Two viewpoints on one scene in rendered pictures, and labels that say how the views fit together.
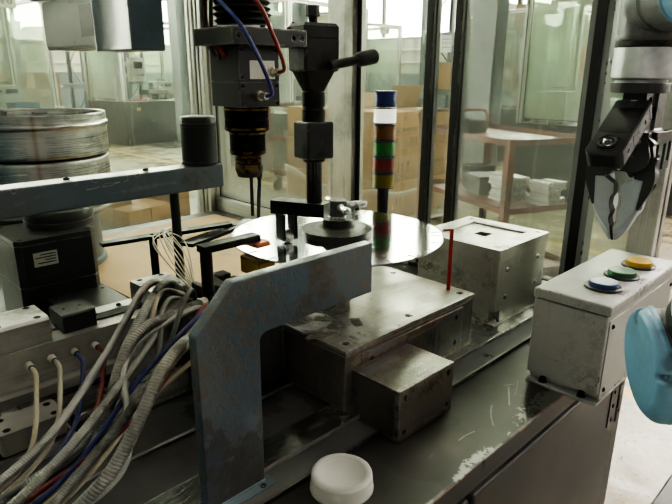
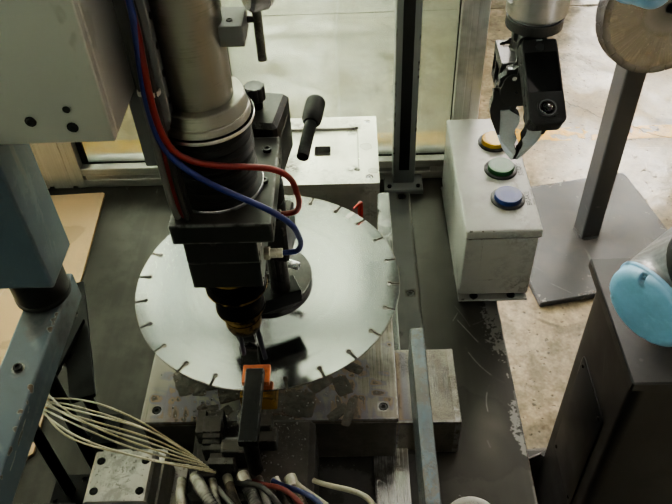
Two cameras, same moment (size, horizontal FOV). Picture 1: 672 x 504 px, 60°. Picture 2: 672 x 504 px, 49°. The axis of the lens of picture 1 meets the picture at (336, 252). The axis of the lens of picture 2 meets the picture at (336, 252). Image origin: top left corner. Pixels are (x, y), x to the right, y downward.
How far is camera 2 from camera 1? 67 cm
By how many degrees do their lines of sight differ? 45
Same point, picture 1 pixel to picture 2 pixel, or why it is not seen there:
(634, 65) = (546, 12)
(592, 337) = (524, 254)
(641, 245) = (468, 105)
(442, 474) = (514, 456)
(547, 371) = (481, 289)
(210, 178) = (72, 304)
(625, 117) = (544, 67)
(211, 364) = not seen: outside the picture
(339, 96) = not seen: outside the picture
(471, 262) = (343, 199)
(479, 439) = (498, 398)
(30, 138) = not seen: outside the picture
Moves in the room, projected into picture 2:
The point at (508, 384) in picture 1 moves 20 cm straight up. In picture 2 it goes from (454, 316) to (465, 220)
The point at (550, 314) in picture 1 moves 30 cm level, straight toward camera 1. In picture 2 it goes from (483, 248) to (617, 408)
